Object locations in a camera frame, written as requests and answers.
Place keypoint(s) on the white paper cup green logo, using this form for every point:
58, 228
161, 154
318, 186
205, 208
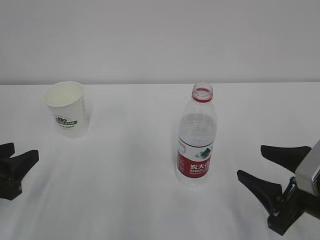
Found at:
66, 102

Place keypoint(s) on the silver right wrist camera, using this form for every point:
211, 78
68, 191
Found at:
307, 174

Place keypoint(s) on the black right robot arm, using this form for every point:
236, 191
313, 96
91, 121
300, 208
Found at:
313, 208

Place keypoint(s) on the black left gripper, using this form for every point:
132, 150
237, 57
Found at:
17, 168

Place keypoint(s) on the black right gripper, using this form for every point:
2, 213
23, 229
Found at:
286, 207

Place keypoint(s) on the clear Nongfu Spring water bottle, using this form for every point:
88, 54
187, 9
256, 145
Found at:
196, 136

